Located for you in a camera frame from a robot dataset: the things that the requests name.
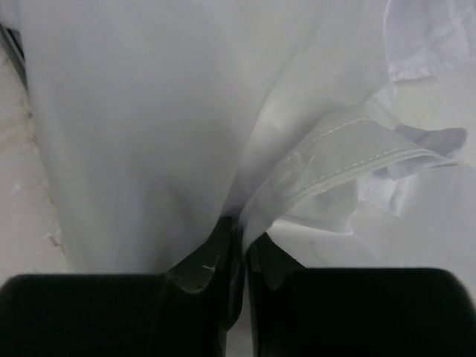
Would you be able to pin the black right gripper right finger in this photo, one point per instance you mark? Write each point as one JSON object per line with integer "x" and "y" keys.
{"x": 300, "y": 311}

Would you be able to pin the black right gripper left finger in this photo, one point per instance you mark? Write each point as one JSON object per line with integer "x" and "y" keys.
{"x": 184, "y": 311}

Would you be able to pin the white shirt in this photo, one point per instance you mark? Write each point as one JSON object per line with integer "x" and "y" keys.
{"x": 154, "y": 119}

